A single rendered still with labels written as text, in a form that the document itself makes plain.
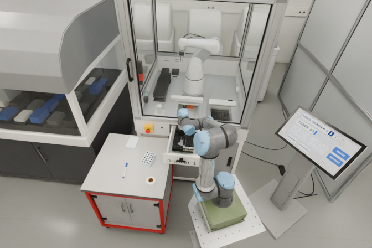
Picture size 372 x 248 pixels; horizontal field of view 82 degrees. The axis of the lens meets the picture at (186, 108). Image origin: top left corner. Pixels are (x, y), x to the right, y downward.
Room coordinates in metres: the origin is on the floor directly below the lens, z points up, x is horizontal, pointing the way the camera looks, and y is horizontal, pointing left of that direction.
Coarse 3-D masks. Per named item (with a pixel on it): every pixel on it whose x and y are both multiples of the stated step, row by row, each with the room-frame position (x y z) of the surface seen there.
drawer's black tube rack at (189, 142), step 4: (188, 136) 1.27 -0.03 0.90; (176, 140) 1.22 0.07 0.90; (188, 140) 1.25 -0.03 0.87; (192, 140) 1.23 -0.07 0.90; (176, 144) 1.17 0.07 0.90; (188, 144) 1.17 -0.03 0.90; (192, 144) 1.17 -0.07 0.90; (172, 148) 1.15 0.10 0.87; (176, 148) 1.15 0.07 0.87; (192, 152) 1.12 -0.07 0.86
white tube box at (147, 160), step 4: (148, 152) 1.16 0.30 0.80; (152, 152) 1.16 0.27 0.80; (144, 156) 1.11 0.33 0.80; (148, 156) 1.12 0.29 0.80; (152, 156) 1.13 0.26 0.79; (144, 160) 1.07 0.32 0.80; (148, 160) 1.08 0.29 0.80; (152, 160) 1.08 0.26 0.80; (144, 164) 1.04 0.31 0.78; (148, 164) 1.03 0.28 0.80
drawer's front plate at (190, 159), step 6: (168, 156) 1.04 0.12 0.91; (174, 156) 1.03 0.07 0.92; (180, 156) 1.03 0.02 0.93; (186, 156) 1.03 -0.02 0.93; (192, 156) 1.03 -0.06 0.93; (198, 156) 1.04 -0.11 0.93; (168, 162) 1.04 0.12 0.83; (180, 162) 1.03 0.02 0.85; (192, 162) 1.02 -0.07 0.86; (198, 162) 1.02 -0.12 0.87
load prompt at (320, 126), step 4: (304, 112) 1.32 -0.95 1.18; (300, 116) 1.31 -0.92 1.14; (304, 116) 1.30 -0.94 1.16; (308, 116) 1.28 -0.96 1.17; (304, 120) 1.27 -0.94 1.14; (308, 120) 1.26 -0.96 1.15; (312, 120) 1.25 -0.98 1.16; (316, 120) 1.24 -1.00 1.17; (312, 124) 1.22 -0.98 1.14; (316, 124) 1.21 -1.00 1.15; (320, 124) 1.20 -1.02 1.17; (320, 128) 1.17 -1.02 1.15; (324, 128) 1.16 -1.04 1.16; (328, 128) 1.15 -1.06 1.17; (324, 132) 1.14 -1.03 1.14; (328, 132) 1.13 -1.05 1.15; (332, 132) 1.12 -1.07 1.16; (336, 132) 1.11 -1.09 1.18; (332, 136) 1.10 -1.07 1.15; (336, 136) 1.09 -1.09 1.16; (340, 136) 1.08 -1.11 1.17; (336, 140) 1.07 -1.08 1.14
